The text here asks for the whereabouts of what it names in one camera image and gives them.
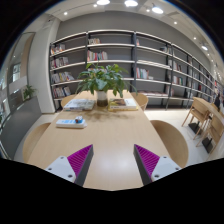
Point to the wooden side chair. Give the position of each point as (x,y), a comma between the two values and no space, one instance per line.
(212,135)

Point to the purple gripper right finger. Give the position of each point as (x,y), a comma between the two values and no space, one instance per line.
(151,166)

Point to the wooden side table right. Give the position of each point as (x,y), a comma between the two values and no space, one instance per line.
(202,111)

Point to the yellow book stack right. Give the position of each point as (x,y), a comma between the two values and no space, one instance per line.
(122,104)

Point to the wooden chair far right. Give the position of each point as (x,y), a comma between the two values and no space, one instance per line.
(141,99)

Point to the small background plant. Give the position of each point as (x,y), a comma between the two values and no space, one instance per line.
(28,92)

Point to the white power strip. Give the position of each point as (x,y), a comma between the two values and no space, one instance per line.
(64,123)

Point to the wooden chair near left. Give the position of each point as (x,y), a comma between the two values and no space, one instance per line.
(32,139)

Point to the large grey bookshelf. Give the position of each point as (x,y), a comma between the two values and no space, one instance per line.
(167,74)

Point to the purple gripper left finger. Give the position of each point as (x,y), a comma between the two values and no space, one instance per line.
(73,168)

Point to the white plant pot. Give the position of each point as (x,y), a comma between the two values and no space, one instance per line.
(102,99)

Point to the green potted plant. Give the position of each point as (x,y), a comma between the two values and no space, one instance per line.
(103,78)

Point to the wooden chair near right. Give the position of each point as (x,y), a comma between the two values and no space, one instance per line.
(173,140)

